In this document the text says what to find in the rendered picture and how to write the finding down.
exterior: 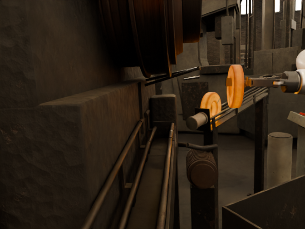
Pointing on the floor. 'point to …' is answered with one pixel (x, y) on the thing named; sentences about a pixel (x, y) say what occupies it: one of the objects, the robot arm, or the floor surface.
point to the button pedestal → (297, 119)
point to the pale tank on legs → (247, 36)
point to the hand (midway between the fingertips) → (235, 82)
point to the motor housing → (202, 188)
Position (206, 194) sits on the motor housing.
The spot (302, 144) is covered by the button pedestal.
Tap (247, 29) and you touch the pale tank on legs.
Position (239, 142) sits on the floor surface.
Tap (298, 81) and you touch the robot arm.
